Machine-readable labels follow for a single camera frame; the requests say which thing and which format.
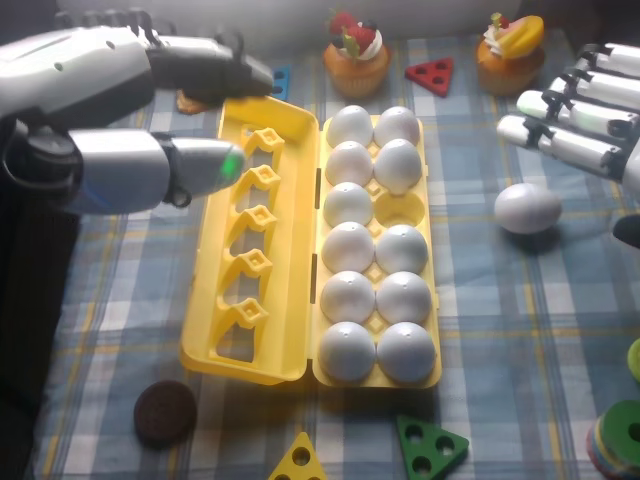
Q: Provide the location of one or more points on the green triangle peg block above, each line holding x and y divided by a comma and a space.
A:
430, 447

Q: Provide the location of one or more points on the blue plaid tablecloth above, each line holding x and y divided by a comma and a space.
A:
500, 325

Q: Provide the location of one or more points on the dark chocolate sandwich cookie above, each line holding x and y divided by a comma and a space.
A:
165, 411

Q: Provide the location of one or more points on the red triangle peg block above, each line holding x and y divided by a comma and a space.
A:
431, 75

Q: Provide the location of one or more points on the strawberry toy cupcake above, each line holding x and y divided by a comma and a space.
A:
356, 65

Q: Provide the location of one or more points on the yellow egg carton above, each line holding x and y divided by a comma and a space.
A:
295, 200

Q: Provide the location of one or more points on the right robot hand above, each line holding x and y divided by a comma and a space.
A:
590, 115

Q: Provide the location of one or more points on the white plastic egg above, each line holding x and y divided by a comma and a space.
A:
396, 125
527, 207
348, 204
347, 350
397, 165
349, 162
401, 249
403, 297
405, 351
348, 247
350, 125
347, 296

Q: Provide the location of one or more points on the orange bear biscuit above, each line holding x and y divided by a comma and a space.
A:
189, 105

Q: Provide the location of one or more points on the yellow triangle peg block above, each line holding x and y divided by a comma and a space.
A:
300, 462

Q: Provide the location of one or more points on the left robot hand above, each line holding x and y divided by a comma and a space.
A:
100, 65

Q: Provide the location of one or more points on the green round disc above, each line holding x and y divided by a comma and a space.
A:
635, 359

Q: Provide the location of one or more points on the blue triangle peg block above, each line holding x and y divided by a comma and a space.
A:
282, 82

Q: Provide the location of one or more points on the orange fruit toy cupcake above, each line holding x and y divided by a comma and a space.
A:
510, 60

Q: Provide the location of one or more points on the black backdrop curtain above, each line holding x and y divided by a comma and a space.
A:
25, 325

